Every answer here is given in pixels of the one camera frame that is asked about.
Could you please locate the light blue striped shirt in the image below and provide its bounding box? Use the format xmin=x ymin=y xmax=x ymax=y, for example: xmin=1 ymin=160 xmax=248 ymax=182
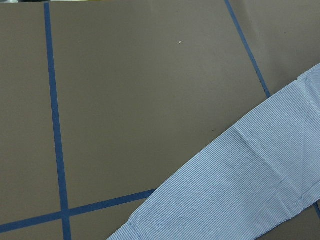
xmin=111 ymin=65 xmax=320 ymax=240

